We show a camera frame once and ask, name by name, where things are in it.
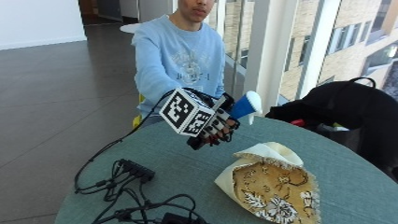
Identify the blue and white spray bottle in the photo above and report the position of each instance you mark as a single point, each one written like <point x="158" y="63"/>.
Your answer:
<point x="245" y="106"/>

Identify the white cube with black markers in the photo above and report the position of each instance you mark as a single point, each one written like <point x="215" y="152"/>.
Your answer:
<point x="186" y="113"/>

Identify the yellow chair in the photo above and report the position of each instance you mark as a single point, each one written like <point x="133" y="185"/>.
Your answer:
<point x="137" y="116"/>

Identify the beige floral patterned cloth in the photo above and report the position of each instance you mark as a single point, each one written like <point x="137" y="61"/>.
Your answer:
<point x="271" y="186"/>

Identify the the person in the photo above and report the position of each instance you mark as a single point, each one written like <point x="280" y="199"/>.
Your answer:
<point x="175" y="53"/>

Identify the black power adapter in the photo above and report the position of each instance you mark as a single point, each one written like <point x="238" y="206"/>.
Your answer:
<point x="179" y="218"/>

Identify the black backpack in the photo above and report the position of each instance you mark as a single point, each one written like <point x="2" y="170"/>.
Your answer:
<point x="351" y="112"/>

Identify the white round table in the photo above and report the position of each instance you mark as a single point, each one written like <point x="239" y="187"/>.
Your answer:
<point x="130" y="28"/>

